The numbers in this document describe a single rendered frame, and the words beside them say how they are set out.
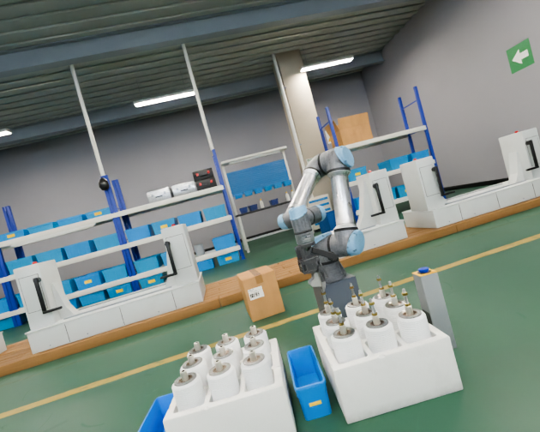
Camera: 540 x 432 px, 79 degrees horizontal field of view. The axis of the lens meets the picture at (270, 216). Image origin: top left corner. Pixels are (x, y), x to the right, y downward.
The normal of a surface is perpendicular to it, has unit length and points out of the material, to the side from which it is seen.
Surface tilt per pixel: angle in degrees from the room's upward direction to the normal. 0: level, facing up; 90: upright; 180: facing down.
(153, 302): 90
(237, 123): 90
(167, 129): 90
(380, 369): 90
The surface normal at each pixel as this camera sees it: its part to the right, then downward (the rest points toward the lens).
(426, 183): 0.15, -0.02
